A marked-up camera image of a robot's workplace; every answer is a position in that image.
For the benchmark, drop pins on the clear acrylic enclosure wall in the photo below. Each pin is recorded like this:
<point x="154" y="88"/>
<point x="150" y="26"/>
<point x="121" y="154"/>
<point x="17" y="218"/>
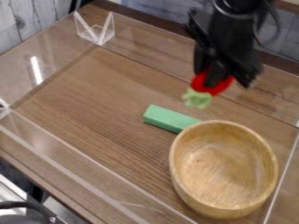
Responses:
<point x="73" y="130"/>

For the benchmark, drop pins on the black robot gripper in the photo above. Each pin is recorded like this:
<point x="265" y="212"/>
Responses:
<point x="224" y="47"/>

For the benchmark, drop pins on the wooden bowl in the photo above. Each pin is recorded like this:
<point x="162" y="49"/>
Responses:
<point x="224" y="169"/>

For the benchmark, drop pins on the clear acrylic corner bracket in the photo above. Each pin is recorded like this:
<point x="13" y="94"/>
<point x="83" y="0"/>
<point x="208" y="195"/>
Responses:
<point x="97" y="34"/>

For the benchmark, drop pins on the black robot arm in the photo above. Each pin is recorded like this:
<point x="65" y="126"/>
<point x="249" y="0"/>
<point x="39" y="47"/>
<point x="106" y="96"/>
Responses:
<point x="256" y="9"/>

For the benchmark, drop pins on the green foam block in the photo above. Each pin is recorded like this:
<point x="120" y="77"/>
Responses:
<point x="168" y="119"/>

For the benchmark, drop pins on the red plush fruit green stem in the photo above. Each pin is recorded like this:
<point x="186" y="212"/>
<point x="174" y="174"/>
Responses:
<point x="200" y="95"/>

